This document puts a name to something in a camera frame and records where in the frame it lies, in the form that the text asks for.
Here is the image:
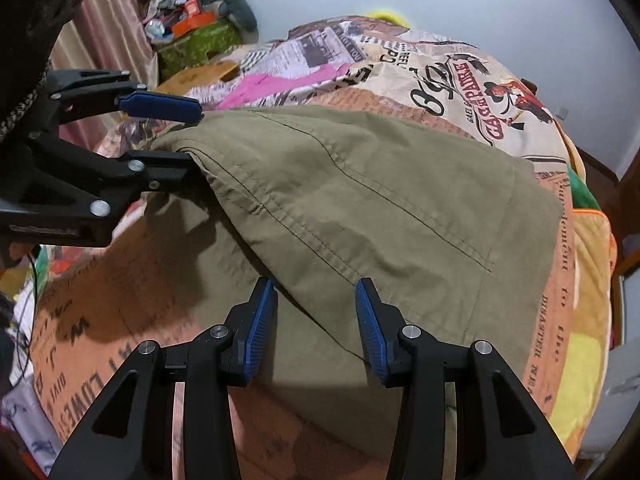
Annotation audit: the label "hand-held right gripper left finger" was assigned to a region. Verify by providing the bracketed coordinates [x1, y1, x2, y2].
[50, 276, 277, 480]

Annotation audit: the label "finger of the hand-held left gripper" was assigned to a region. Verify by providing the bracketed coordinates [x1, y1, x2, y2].
[47, 69, 204, 126]
[29, 131, 202, 219]

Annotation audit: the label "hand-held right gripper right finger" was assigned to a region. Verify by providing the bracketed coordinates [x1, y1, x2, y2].
[355, 278, 578, 480]

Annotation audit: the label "olive green pants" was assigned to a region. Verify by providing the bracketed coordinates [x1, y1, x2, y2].
[150, 105, 566, 480]

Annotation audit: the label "wooden lap tray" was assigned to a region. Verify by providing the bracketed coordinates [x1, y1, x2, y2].
[155, 60, 241, 96]

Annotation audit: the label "green storage box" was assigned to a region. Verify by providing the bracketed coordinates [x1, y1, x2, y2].
[155, 17, 243, 81]

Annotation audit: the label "striped pink curtain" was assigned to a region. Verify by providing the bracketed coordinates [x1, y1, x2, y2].
[50, 0, 161, 151]

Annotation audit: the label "orange box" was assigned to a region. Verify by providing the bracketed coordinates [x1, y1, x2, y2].
[170, 10, 218, 38]

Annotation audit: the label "grey plush pillow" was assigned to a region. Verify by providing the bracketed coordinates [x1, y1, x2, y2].
[192, 0, 258, 36]

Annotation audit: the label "yellow plush blanket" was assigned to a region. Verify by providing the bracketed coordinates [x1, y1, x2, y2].
[550, 160, 618, 446]

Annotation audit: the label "yellow foam tube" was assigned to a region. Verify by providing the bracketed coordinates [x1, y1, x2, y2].
[362, 8, 413, 28]

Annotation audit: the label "white patterned cloth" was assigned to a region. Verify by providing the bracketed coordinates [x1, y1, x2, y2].
[0, 385, 63, 466]

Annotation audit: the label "newspaper print bed cover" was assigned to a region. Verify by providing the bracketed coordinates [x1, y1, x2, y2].
[30, 15, 613, 480]

